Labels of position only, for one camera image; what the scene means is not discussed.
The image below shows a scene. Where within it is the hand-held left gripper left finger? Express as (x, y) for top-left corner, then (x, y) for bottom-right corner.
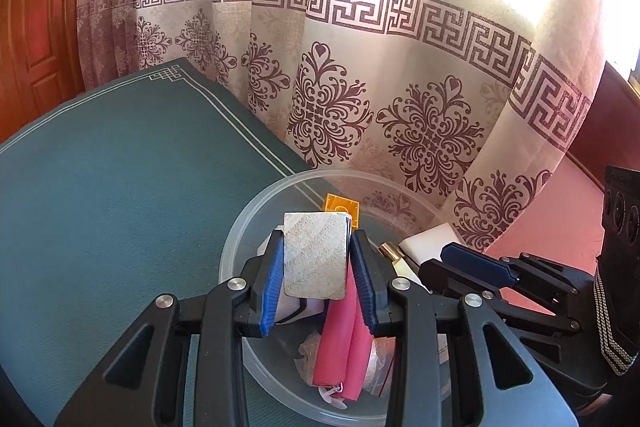
(54, 229), (286, 427)

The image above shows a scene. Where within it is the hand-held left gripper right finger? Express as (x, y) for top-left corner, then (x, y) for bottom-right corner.
(349, 229), (578, 427)

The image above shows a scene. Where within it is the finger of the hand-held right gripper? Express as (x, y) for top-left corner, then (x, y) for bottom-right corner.
(417, 258), (584, 336)
(440, 243), (599, 304)

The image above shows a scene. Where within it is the white squeeze tube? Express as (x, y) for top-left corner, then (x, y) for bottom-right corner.
(378, 243), (426, 290)

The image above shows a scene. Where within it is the pink foam tube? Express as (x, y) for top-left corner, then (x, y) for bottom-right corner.
(311, 272), (373, 403)

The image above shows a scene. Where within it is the yellow toy brick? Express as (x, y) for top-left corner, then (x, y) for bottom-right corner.
(320, 193), (362, 228)

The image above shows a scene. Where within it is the clear plastic container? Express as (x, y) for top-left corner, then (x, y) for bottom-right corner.
(218, 168), (468, 427)

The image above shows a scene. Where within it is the dark wooden furniture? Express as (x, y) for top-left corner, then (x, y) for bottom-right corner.
(567, 62), (640, 188)

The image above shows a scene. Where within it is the patterned cream curtain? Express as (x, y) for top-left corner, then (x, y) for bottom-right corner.
(75, 0), (640, 258)

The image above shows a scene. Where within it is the wooden door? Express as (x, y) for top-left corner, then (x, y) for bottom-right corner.
(0, 0), (93, 142)

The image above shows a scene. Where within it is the black white patterned strap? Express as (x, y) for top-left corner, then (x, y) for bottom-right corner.
(594, 264), (632, 376)

